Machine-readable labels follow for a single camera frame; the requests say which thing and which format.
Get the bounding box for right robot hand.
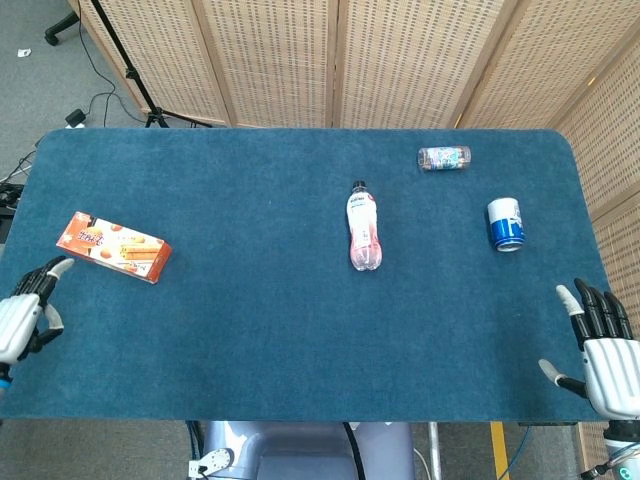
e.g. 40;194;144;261
538;278;640;424

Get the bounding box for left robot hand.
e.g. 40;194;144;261
0;255;76;367

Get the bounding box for orange biscuit box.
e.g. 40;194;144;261
54;210;174;285

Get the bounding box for black floor device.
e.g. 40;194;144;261
0;183;25;216

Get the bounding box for blue and white can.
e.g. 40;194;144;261
487;197;526;252

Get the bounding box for metal table leg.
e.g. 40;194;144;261
427;422;444;480

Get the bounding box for blue table mat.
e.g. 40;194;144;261
0;127;612;424

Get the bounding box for black tripod stand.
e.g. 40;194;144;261
89;0;214;129

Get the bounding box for clear plastic snack jar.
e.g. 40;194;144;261
417;145;473;174

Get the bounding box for pink drink bottle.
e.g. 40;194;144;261
344;180;384;272

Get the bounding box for black office chair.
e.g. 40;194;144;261
43;10;81;47

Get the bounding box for grey robot torso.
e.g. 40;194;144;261
187;421;416;480

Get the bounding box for woven folding screen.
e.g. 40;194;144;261
67;0;640;480

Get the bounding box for thin black floor cable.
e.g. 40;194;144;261
74;14;147;126

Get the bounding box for black torso cable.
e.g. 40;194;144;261
342;422;365;480

